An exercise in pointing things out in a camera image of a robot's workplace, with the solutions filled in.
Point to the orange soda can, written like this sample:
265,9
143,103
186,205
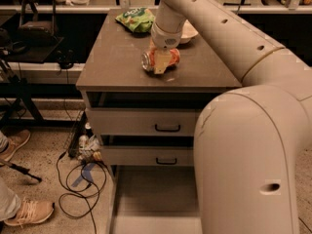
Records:
147,59

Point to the top drawer with handle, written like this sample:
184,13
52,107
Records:
142,122

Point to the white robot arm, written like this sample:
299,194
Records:
246,140

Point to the beige sneaker far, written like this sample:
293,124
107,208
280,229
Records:
9,145

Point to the pile of cans and bottles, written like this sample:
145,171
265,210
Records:
88,146

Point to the green chip bag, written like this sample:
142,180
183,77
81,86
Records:
137,20

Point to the black bag on shelf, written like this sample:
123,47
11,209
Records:
37,32

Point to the open bottom drawer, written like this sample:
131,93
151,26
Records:
155,200

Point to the grey trouser leg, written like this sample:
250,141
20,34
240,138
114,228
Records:
9,201

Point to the black stick tool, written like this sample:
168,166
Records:
20,169

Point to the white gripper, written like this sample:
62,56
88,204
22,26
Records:
165,38

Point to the drawer with handle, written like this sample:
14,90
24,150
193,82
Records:
147,156
142,122

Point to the beige sneaker near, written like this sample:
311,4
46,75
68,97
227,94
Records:
31,212

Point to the beige sneaker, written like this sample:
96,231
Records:
31,212
9,145

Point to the middle drawer with handle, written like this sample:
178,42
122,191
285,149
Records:
147,156

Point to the black headphones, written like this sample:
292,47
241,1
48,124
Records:
65,61

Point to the grey drawer cabinet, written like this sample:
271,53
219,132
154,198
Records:
113,78

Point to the white bowl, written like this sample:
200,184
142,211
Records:
188,32

